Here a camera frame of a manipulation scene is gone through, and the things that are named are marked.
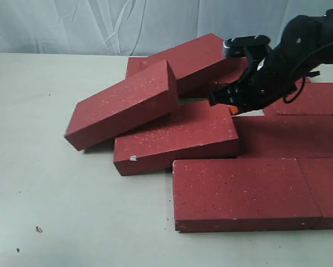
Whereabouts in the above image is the red brick front large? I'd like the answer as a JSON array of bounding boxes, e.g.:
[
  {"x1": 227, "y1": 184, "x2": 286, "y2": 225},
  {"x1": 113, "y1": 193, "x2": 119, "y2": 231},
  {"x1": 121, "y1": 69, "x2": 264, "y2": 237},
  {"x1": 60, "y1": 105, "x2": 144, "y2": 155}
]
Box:
[{"x1": 173, "y1": 158, "x2": 322, "y2": 233}]

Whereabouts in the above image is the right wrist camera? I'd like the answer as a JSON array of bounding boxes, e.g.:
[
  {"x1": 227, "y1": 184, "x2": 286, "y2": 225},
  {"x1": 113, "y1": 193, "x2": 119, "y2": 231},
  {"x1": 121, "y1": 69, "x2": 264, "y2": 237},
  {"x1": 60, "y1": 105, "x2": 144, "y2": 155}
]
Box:
[{"x1": 222, "y1": 35, "x2": 271, "y2": 58}]

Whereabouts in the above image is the red brick with white chip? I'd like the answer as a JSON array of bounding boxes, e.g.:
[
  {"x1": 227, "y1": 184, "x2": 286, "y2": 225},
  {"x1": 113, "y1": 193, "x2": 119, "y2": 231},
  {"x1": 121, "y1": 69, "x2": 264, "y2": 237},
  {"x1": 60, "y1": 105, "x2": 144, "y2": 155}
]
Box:
[{"x1": 114, "y1": 100, "x2": 240, "y2": 176}]

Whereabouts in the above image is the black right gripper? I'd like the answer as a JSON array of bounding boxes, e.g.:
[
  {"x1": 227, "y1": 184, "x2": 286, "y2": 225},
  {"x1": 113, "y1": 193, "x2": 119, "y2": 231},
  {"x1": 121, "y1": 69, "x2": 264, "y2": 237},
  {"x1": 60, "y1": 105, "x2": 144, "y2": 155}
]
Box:
[{"x1": 208, "y1": 53, "x2": 295, "y2": 115}]

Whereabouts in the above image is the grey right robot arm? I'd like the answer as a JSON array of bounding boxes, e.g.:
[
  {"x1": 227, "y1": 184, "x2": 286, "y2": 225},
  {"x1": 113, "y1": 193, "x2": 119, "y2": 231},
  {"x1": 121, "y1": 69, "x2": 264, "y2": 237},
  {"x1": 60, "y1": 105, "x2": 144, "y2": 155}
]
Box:
[{"x1": 208, "y1": 9, "x2": 333, "y2": 115}]

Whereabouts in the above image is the white backdrop cloth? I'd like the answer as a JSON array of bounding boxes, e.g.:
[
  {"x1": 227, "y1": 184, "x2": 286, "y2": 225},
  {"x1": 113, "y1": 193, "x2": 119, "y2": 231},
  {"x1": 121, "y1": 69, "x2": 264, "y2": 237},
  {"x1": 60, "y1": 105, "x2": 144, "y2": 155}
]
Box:
[{"x1": 0, "y1": 0, "x2": 333, "y2": 56}]

